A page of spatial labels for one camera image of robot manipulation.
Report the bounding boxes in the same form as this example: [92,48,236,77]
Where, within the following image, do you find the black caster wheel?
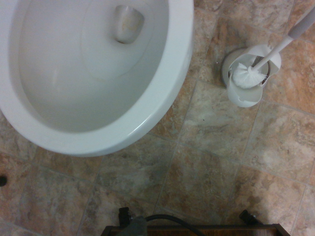
[239,209,258,226]
[118,207,131,226]

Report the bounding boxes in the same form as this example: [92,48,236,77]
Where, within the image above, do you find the black cable on table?
[144,214,249,230]

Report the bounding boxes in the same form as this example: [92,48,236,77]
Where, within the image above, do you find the white toilet brush holder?
[222,44,283,109]

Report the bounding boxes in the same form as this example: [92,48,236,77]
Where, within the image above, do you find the white toilet brush grey handle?
[232,7,315,89]

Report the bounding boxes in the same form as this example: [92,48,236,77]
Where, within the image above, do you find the white toilet bowl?
[0,0,195,158]

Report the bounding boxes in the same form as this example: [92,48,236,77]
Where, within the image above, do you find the brown wooden table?
[100,223,288,236]

